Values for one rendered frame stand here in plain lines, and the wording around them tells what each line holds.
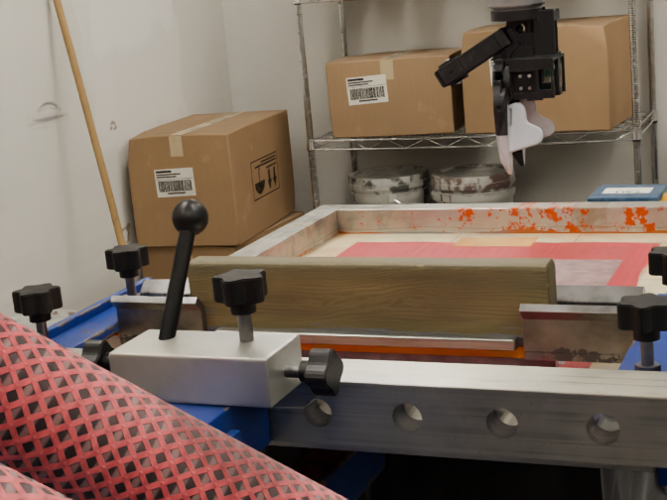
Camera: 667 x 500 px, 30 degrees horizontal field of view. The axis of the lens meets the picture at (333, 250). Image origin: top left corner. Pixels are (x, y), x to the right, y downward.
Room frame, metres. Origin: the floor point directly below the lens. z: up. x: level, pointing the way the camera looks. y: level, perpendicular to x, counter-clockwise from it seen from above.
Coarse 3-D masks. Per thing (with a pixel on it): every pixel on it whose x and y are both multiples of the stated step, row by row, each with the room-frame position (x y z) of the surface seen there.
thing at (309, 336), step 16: (304, 336) 1.12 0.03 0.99; (320, 336) 1.11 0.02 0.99; (336, 336) 1.11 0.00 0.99; (352, 336) 1.10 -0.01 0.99; (368, 336) 1.10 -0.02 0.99; (384, 336) 1.09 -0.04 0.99; (400, 336) 1.08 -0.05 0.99; (416, 336) 1.08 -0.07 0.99; (432, 336) 1.07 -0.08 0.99; (448, 336) 1.07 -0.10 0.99; (464, 336) 1.07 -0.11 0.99; (480, 336) 1.06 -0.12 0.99; (496, 336) 1.06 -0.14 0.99; (512, 336) 1.05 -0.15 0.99
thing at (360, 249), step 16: (336, 256) 1.60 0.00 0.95; (352, 256) 1.59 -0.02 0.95; (368, 256) 1.58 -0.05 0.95; (384, 256) 1.57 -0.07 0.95; (400, 256) 1.56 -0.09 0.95; (416, 256) 1.56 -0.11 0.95; (432, 256) 1.55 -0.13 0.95; (448, 256) 1.54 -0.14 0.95; (464, 256) 1.53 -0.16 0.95; (480, 256) 1.52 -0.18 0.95
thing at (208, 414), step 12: (180, 408) 0.81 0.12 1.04; (192, 408) 0.81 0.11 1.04; (204, 408) 0.81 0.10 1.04; (216, 408) 0.81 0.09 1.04; (228, 408) 0.81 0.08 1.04; (240, 408) 0.82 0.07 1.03; (252, 408) 0.84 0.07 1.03; (264, 408) 0.85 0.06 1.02; (204, 420) 0.79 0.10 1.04; (216, 420) 0.79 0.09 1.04; (228, 420) 0.80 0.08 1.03; (240, 420) 0.82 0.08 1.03; (252, 420) 0.84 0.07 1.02; (264, 420) 0.85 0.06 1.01; (240, 432) 0.82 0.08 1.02; (252, 432) 0.83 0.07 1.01; (264, 432) 0.85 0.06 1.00; (252, 444) 0.83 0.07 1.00; (264, 444) 0.85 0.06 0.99
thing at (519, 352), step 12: (336, 348) 1.13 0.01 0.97; (348, 348) 1.13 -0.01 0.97; (360, 348) 1.12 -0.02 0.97; (372, 348) 1.12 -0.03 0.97; (384, 348) 1.11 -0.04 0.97; (396, 348) 1.11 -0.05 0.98; (408, 348) 1.11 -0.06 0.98; (420, 348) 1.10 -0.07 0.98; (432, 348) 1.10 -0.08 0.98; (444, 348) 1.09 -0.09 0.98
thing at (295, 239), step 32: (288, 224) 1.66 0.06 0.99; (320, 224) 1.68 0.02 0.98; (352, 224) 1.73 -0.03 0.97; (384, 224) 1.71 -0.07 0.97; (416, 224) 1.69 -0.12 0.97; (448, 224) 1.67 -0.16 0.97; (480, 224) 1.65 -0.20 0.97; (512, 224) 1.64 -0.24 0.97; (544, 224) 1.62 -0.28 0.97; (576, 224) 1.60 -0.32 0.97; (608, 224) 1.59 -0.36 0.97; (640, 224) 1.57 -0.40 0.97; (288, 256) 1.58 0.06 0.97; (352, 448) 0.93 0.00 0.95; (384, 448) 0.91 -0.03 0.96
